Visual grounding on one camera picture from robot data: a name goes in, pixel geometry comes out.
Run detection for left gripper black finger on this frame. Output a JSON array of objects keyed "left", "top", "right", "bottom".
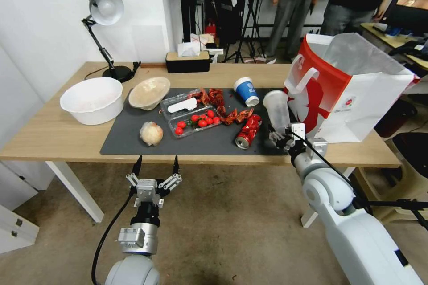
[
  {"left": 125, "top": 155, "right": 144, "bottom": 188},
  {"left": 159, "top": 155, "right": 184, "bottom": 194}
]

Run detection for clear disposable takeout box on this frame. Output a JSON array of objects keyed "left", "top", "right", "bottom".
[{"left": 160, "top": 95, "right": 223, "bottom": 139}]

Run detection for red white delivery bag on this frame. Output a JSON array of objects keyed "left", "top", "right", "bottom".
[{"left": 283, "top": 33, "right": 420, "bottom": 146}]

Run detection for black tissue box wooden lid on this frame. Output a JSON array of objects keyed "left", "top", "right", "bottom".
[{"left": 165, "top": 50, "right": 211, "bottom": 74}]

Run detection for cardboard box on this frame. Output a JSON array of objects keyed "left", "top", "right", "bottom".
[{"left": 189, "top": 33, "right": 217, "bottom": 49}]

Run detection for crushed red soda can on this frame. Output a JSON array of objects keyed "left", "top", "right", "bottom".
[{"left": 235, "top": 114, "right": 263, "bottom": 150}]

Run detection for clear plastic cup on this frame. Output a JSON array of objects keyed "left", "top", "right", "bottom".
[{"left": 263, "top": 90, "right": 290, "bottom": 133}]

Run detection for dark grey table mat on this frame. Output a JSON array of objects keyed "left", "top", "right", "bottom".
[{"left": 100, "top": 88, "right": 302, "bottom": 156}]

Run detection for blue white paper cup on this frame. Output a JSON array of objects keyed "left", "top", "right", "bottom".
[{"left": 233, "top": 77, "right": 261, "bottom": 107}]

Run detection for white plastic spoon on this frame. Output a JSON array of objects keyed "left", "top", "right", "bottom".
[{"left": 167, "top": 98, "right": 199, "bottom": 114}]

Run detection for beige paper bowl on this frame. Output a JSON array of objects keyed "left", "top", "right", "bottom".
[{"left": 128, "top": 77, "right": 171, "bottom": 111}]

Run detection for large white bowl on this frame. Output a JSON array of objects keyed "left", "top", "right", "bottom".
[{"left": 60, "top": 77, "right": 125, "bottom": 126}]

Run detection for wooden table white legs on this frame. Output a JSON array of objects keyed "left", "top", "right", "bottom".
[{"left": 0, "top": 61, "right": 402, "bottom": 229}]

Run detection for black tripod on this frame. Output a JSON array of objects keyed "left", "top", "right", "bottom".
[{"left": 222, "top": 0, "right": 269, "bottom": 64}]

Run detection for black stand leg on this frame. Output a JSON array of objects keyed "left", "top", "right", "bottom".
[{"left": 354, "top": 197, "right": 428, "bottom": 229}]

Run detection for black stool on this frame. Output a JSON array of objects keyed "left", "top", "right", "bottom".
[{"left": 390, "top": 132, "right": 428, "bottom": 199}]

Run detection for white tissue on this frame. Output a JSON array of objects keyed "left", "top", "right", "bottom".
[{"left": 177, "top": 41, "right": 202, "bottom": 58}]

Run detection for white cabinet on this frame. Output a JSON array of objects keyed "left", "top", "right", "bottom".
[{"left": 0, "top": 160, "right": 40, "bottom": 255}]

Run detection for wooden side table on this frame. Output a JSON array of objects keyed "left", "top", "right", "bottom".
[{"left": 360, "top": 22, "right": 428, "bottom": 69}]

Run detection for black desk lamp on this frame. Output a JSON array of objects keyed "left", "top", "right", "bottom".
[{"left": 81, "top": 0, "right": 141, "bottom": 84}]

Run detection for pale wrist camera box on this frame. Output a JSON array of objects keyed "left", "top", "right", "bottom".
[
  {"left": 290, "top": 122, "right": 307, "bottom": 139},
  {"left": 136, "top": 179, "right": 158, "bottom": 200}
]

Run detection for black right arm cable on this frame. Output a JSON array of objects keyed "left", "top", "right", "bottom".
[{"left": 290, "top": 132, "right": 372, "bottom": 213}]

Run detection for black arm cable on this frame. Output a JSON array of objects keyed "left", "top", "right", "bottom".
[
  {"left": 91, "top": 194, "right": 135, "bottom": 285},
  {"left": 290, "top": 132, "right": 372, "bottom": 213}
]

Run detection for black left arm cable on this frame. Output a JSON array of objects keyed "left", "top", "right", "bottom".
[{"left": 91, "top": 194, "right": 135, "bottom": 285}]

